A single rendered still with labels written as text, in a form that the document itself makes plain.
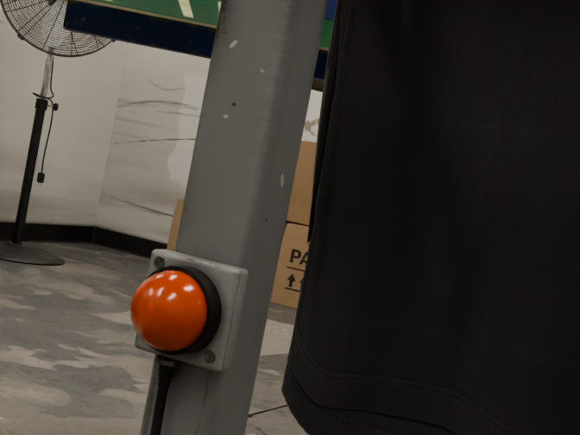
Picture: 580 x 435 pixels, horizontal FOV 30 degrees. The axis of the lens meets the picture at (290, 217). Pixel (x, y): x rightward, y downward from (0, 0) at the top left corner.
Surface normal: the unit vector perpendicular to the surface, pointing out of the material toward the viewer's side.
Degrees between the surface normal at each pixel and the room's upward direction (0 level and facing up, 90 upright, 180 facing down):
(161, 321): 100
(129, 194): 90
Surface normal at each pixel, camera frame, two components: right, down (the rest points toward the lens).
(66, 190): 0.88, 0.19
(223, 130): -0.44, -0.04
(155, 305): -0.25, -0.17
